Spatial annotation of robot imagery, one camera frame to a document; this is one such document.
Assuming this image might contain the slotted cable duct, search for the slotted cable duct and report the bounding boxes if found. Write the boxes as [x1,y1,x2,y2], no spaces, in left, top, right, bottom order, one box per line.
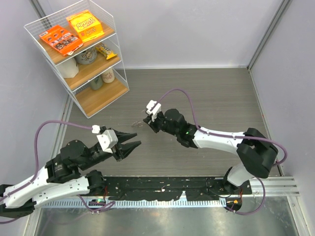
[42,198,226,208]

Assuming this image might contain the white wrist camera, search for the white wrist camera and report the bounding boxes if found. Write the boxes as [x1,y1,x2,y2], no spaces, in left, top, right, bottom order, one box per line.
[146,100,161,121]
[96,129,118,153]

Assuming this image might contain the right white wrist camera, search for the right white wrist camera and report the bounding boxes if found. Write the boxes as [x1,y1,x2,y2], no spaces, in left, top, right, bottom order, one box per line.
[146,100,161,121]

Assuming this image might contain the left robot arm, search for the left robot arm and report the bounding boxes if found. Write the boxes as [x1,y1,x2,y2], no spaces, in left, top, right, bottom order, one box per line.
[0,129,141,219]

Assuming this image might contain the metal disc with keyrings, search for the metal disc with keyrings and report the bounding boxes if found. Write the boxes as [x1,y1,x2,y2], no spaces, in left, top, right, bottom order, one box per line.
[131,121,145,128]

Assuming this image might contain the orange snack box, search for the orange snack box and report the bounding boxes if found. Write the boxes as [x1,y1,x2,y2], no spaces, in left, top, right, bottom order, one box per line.
[39,25,83,56]

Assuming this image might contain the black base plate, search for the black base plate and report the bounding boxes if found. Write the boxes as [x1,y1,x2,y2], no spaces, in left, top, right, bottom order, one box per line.
[76,176,253,201]

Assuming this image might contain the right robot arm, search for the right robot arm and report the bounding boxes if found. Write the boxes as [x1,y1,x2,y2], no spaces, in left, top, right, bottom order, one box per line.
[143,109,278,194]

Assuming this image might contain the yellow apple snack box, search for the yellow apple snack box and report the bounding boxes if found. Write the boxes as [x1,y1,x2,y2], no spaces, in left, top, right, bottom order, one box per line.
[66,10,104,43]

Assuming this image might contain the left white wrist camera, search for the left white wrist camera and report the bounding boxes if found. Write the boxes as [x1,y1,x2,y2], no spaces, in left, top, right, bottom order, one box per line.
[96,129,118,153]

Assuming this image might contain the white wire shelf rack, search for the white wire shelf rack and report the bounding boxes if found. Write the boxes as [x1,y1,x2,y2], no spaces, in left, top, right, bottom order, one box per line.
[24,0,129,118]

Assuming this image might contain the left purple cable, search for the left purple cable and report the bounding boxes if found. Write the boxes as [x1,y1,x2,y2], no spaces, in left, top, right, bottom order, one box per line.
[0,119,101,224]

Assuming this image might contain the yellow candy bar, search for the yellow candy bar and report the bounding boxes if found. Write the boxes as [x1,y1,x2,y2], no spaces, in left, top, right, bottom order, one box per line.
[95,43,118,60]

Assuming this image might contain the green grey can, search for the green grey can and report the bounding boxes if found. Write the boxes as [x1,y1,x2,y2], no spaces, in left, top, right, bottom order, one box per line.
[89,76,103,90]

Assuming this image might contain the white paper roll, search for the white paper roll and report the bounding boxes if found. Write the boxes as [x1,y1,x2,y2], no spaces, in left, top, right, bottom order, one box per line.
[56,58,79,79]

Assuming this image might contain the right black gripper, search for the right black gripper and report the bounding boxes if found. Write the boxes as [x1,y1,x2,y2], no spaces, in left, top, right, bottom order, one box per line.
[144,111,179,137]

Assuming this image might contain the beige printed cup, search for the beige printed cup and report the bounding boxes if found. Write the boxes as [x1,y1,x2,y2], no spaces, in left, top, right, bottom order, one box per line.
[100,67,115,84]

